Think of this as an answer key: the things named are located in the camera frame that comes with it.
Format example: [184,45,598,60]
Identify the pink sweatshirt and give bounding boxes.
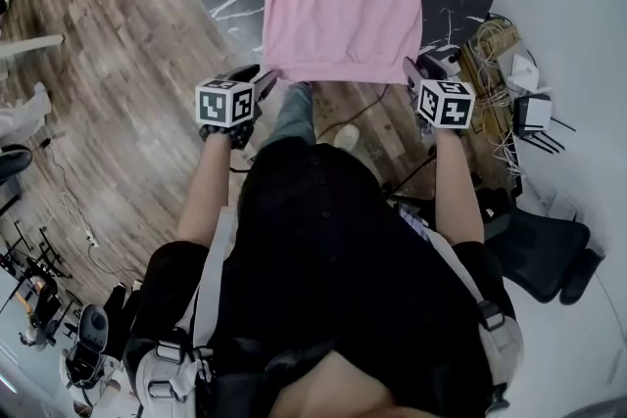
[260,0,429,86]

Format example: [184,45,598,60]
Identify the person's right forearm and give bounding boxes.
[432,127,486,245]

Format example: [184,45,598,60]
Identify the person's blue jeans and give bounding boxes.
[258,81,315,149]

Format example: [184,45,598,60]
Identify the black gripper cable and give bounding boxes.
[228,155,256,176]
[384,145,438,203]

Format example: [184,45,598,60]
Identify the person's black top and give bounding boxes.
[121,136,518,418]

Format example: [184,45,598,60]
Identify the cardboard box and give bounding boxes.
[458,21,521,139]

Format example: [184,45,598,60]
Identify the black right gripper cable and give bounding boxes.
[384,145,438,203]

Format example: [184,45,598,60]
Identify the white router black antennas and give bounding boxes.
[511,92,578,157]

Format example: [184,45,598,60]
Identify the grey shoulder harness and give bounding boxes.
[132,205,525,412]

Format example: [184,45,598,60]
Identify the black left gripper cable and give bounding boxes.
[228,155,256,176]

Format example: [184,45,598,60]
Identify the person's left forearm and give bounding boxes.
[175,131,235,247]

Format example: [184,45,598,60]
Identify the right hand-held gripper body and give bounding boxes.
[414,78,477,132]

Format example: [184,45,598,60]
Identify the white-legged dark-top desk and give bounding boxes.
[0,0,66,61]

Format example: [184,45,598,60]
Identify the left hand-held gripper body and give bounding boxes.
[194,71,268,129]

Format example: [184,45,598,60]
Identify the black office chair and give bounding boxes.
[476,187,607,305]

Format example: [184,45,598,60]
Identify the white square router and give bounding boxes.
[506,54,541,93]

